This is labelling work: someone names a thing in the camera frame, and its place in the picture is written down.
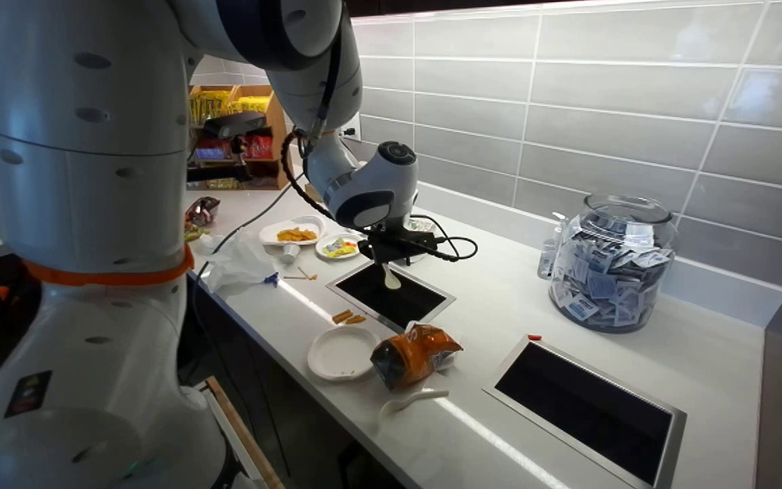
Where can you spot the white plate with orange snacks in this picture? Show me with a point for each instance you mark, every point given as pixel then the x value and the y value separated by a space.
pixel 288 236

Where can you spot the clear plastic bag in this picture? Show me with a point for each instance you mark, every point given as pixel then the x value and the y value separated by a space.
pixel 237 263

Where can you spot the thin wooden sticks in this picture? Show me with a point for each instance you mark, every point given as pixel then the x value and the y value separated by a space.
pixel 299 275

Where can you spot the colourful snack wrapper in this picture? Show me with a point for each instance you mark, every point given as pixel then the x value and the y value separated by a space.
pixel 201 215

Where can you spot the wooden robot cart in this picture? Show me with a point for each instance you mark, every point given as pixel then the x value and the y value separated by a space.
pixel 237 430

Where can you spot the white plastic utensil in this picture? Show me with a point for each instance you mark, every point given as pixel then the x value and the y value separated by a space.
pixel 423 399

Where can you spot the empty white paper plate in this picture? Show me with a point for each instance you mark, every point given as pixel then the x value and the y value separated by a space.
pixel 341 354

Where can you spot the small plate with yellow food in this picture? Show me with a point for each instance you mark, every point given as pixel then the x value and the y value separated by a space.
pixel 338 248

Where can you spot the wooden condiment rack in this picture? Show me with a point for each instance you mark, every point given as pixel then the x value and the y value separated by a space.
pixel 279 137

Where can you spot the orange snack bag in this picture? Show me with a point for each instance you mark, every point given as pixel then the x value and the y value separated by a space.
pixel 413 357

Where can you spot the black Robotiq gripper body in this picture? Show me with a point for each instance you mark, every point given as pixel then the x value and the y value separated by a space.
pixel 394 243

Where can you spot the glass jar of packets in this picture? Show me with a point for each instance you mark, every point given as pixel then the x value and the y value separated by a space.
pixel 613 272

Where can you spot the dark base cabinet front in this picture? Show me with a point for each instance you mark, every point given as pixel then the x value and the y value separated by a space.
pixel 299 408

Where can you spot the small red scrap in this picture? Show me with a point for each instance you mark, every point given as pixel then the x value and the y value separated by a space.
pixel 533 339

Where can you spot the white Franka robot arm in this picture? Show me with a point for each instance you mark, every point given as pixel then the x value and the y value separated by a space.
pixel 93 137

